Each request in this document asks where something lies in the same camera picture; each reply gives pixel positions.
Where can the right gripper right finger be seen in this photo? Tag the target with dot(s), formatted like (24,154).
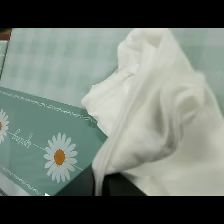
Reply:
(118,186)

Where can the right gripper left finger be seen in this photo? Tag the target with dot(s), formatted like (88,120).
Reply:
(80,186)

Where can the white shirt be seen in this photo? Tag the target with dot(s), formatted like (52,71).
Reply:
(160,110)

